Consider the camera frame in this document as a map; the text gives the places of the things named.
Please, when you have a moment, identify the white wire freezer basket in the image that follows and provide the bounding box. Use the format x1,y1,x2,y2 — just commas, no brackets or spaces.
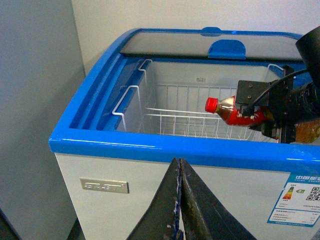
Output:
112,59,284,142

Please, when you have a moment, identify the energy rating label sticker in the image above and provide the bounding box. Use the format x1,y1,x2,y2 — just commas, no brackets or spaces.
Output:
267,173,320,228

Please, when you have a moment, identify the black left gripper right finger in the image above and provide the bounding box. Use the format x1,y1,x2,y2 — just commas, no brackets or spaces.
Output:
179,158,256,240

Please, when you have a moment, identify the glass sliding freezer lid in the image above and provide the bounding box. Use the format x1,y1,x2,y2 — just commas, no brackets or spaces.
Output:
121,28,302,61

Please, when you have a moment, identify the black camera cable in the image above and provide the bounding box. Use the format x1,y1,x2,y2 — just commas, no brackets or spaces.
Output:
240,68,310,116

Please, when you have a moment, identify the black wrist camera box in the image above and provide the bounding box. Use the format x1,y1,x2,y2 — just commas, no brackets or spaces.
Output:
234,80,270,110

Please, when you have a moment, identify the white chest freezer blue rim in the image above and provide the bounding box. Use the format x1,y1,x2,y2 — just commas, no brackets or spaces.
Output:
48,27,320,240

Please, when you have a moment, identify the red cap cola bottle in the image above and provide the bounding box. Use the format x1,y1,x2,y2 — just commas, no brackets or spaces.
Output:
204,96,274,127

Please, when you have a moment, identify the silver brand name plate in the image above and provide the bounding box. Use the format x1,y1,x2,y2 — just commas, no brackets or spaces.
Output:
79,177,130,194

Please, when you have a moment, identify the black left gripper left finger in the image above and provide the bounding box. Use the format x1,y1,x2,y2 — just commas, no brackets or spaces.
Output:
127,158,184,240

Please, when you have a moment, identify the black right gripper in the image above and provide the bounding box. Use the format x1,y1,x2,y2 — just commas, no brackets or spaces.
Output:
248,67,320,144

